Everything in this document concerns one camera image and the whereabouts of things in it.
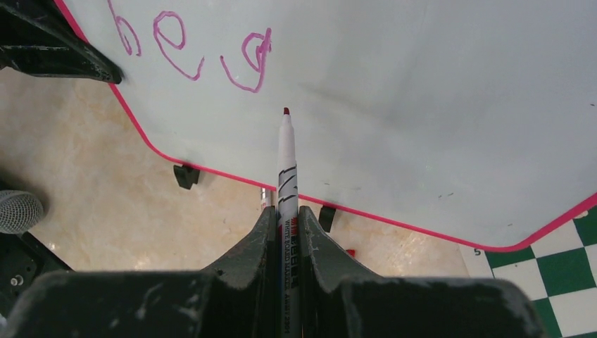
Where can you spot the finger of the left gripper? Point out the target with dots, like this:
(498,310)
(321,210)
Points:
(37,40)

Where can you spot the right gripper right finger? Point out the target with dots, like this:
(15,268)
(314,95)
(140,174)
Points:
(328,273)

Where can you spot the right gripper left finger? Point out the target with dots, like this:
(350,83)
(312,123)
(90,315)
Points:
(243,291)

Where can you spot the magenta whiteboard marker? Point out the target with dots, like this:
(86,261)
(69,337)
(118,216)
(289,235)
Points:
(287,210)

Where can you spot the pink framed whiteboard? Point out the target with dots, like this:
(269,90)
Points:
(474,121)

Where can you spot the green whiteboard marker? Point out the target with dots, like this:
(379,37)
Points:
(265,198)

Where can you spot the black grey microphone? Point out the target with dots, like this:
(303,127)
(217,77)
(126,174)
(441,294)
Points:
(20,211)

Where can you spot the green white chessboard mat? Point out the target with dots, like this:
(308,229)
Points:
(558,273)

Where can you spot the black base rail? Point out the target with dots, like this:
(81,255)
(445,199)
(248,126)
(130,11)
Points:
(23,259)

